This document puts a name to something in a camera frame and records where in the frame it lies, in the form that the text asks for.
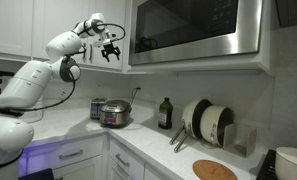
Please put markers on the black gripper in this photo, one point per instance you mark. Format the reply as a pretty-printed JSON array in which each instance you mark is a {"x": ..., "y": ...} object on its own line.
[{"x": 110, "y": 48}]

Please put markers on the black rice cooker lid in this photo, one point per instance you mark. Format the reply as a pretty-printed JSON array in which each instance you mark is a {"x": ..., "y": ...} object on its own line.
[{"x": 119, "y": 103}]

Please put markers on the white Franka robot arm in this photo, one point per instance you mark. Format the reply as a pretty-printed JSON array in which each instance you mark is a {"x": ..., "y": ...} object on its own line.
[{"x": 28, "y": 83}]

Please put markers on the stainless rice cooker body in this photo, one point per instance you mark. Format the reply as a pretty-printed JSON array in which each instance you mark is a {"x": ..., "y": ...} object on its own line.
[{"x": 113, "y": 120}]

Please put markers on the dark olive oil bottle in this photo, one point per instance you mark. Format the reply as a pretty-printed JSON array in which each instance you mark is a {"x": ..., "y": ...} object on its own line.
[{"x": 165, "y": 116}]

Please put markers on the stainless steel microwave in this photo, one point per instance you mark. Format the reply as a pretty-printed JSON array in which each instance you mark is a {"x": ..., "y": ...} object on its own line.
[{"x": 188, "y": 23}]

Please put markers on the white drawer front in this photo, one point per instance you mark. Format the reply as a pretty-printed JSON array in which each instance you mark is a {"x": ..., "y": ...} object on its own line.
[
  {"x": 94, "y": 146},
  {"x": 136, "y": 163},
  {"x": 153, "y": 175}
]

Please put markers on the cream frying pan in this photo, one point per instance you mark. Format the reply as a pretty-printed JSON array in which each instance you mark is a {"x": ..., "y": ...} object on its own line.
[{"x": 188, "y": 116}]

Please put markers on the cream saucepan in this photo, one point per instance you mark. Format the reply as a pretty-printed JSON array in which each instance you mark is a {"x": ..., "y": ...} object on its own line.
[{"x": 209, "y": 128}]

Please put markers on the dark navy cloth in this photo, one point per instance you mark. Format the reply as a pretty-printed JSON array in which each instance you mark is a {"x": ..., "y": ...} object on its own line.
[{"x": 38, "y": 175}]

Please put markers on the round cork trivet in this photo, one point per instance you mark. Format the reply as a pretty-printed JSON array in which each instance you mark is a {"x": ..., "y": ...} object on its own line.
[{"x": 214, "y": 171}]

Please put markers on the metal pan rack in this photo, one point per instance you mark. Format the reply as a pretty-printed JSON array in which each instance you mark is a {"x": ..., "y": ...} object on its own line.
[{"x": 246, "y": 143}]

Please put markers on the dark range hood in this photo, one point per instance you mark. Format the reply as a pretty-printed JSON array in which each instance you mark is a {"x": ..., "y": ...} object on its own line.
[{"x": 293, "y": 11}]

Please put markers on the black gas cooktop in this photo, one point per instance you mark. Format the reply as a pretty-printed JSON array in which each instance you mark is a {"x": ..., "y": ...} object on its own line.
[{"x": 265, "y": 170}]

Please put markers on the white pot with lid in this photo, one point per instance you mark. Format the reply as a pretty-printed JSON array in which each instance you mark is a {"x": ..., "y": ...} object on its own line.
[{"x": 293, "y": 163}]

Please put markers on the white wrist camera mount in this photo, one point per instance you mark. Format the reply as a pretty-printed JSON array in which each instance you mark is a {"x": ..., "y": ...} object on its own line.
[{"x": 103, "y": 39}]

